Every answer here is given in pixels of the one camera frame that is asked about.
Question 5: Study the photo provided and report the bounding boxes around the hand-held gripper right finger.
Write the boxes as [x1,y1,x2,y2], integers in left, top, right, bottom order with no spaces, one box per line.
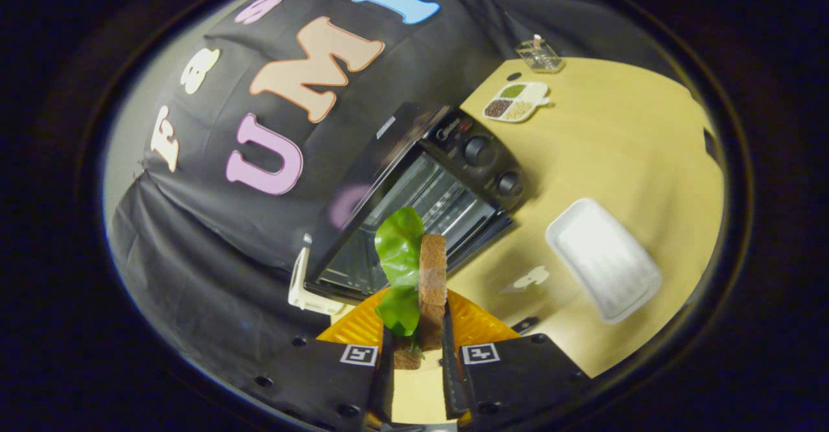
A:
[442,290,590,420]

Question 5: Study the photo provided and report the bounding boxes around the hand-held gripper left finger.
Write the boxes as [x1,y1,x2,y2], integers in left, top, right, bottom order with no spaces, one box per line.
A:
[259,288,396,430]

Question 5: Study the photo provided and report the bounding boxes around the bread and lettuce sandwich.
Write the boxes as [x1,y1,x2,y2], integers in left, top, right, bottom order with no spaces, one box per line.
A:
[374,207,449,371]

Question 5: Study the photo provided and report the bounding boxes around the black toaster oven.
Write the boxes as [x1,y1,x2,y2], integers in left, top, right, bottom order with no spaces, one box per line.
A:
[304,102,527,303]

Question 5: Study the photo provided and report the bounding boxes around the cream white toaster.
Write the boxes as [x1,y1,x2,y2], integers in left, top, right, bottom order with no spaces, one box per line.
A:
[288,234,347,316]

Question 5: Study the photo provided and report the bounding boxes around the black backdrop cloth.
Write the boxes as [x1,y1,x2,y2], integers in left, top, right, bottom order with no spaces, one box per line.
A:
[104,0,681,394]

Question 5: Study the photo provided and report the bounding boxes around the white foam tray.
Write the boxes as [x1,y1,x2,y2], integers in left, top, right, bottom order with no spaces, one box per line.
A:
[545,198,663,325]

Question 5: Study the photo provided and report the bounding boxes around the divided dish of grains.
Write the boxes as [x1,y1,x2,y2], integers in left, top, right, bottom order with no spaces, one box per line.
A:
[483,81,551,124]

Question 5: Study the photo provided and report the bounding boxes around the wire mesh holder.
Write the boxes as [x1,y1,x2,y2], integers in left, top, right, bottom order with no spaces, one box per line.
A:
[516,34,564,74]

